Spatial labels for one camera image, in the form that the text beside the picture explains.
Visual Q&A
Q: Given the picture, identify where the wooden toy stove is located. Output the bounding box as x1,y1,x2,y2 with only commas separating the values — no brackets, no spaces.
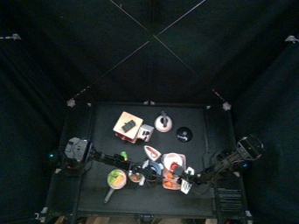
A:
113,110,146,144

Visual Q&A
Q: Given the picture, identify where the blue toy plate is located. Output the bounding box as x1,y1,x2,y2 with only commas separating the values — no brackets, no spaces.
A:
142,158,166,176

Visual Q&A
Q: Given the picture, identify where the pink cutting board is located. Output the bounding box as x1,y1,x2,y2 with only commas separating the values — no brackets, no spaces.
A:
162,169,185,191

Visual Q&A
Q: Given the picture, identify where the white toy kettle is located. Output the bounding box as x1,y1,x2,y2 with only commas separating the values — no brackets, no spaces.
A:
154,110,174,134

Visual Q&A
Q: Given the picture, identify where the orange toy carrot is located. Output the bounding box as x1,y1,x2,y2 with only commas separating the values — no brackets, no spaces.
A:
163,172,175,189

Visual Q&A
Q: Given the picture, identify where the yellow toy vegetable slice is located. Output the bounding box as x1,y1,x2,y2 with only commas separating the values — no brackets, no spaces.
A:
117,174,127,187

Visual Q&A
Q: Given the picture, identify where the white plate with red food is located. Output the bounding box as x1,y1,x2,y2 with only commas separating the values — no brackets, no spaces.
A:
161,152,187,173

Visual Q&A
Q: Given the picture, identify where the green toy vegetable slice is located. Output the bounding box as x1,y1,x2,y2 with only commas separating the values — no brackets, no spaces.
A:
107,171,121,186

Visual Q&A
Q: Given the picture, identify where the white text label sticker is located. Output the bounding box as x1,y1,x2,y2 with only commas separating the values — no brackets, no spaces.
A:
217,186,244,214

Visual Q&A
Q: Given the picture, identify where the small white toy toaster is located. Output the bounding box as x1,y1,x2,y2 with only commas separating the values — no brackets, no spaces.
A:
137,123,155,143

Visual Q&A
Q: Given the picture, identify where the small white bowl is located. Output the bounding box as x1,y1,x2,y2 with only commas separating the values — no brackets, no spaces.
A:
127,171,146,184

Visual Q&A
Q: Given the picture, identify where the grey toy frying pan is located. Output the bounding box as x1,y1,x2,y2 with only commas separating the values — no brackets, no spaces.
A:
102,169,129,205

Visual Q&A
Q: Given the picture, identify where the black round disc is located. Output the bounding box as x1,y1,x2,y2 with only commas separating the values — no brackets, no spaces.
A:
175,126,194,144

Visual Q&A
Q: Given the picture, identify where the white tray with red fish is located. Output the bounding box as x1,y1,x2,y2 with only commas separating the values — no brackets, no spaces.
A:
143,144,163,163

